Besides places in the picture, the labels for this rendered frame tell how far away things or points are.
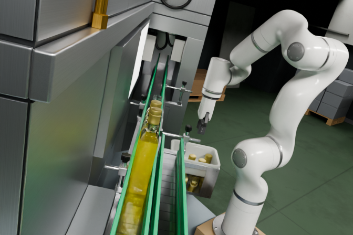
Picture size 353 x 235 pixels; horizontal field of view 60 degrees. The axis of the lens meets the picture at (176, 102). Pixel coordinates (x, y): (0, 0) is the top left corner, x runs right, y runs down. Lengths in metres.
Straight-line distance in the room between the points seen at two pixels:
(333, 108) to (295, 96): 5.52
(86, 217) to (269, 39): 0.77
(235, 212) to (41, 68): 0.98
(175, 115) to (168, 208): 1.20
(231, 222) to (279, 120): 0.44
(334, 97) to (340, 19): 1.57
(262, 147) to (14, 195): 0.79
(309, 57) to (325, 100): 5.65
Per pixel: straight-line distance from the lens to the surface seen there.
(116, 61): 0.83
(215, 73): 1.25
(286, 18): 1.04
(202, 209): 1.52
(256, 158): 1.04
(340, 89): 6.44
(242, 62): 1.15
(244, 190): 1.15
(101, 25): 0.55
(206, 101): 1.27
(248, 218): 1.22
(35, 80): 0.37
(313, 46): 0.90
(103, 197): 0.97
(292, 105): 1.00
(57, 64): 0.36
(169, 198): 1.02
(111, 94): 0.86
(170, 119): 2.12
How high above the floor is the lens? 1.66
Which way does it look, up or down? 19 degrees down
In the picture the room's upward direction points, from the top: 14 degrees clockwise
